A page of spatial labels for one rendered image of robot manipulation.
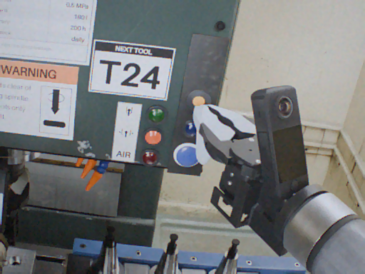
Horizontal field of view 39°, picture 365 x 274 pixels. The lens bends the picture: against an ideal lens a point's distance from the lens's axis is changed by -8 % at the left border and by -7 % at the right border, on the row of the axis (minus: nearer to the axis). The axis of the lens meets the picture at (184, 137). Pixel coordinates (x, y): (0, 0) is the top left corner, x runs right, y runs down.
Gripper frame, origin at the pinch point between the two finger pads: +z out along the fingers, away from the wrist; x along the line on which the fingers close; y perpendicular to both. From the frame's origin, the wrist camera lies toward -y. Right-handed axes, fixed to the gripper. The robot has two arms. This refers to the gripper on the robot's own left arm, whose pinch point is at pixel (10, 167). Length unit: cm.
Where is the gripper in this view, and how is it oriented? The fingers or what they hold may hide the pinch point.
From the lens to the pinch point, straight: 104.0
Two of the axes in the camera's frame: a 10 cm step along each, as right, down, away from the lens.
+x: 9.9, 1.2, 1.2
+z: -0.4, -5.3, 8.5
